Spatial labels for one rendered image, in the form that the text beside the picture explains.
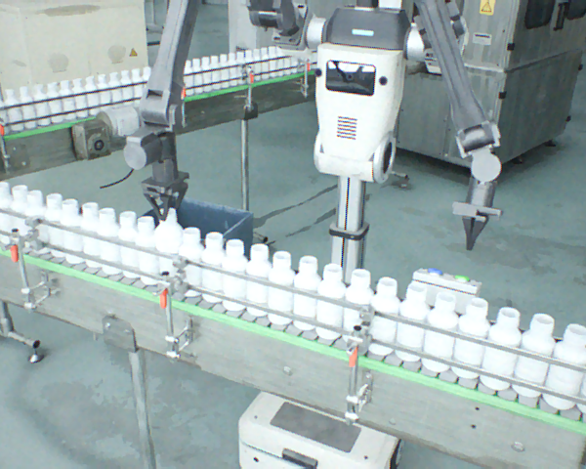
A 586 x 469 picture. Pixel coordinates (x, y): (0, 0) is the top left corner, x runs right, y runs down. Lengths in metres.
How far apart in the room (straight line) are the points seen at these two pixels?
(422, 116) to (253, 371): 3.91
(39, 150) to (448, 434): 2.10
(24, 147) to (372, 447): 1.82
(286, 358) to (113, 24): 4.52
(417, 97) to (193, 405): 3.28
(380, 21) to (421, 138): 3.45
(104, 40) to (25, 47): 0.66
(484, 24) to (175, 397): 3.34
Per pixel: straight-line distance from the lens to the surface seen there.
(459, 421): 1.35
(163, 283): 1.41
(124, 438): 2.62
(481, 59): 4.85
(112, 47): 5.65
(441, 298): 1.27
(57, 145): 2.90
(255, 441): 2.25
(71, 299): 1.74
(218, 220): 2.13
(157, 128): 1.36
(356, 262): 2.01
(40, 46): 5.35
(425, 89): 5.11
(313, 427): 2.23
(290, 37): 1.88
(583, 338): 1.24
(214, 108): 3.37
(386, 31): 1.80
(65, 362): 3.05
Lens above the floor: 1.81
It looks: 27 degrees down
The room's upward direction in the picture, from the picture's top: 2 degrees clockwise
